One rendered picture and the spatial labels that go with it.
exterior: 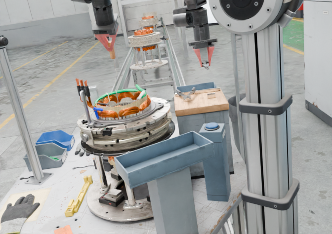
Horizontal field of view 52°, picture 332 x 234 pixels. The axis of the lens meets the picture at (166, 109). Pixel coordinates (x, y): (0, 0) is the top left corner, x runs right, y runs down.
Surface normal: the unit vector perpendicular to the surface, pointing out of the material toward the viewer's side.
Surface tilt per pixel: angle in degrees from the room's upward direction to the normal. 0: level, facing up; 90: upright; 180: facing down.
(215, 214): 0
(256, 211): 90
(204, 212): 0
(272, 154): 90
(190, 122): 90
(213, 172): 90
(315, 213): 0
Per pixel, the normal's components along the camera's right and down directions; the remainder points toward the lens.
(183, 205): 0.44, 0.23
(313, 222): -0.14, -0.93
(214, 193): -0.31, 0.36
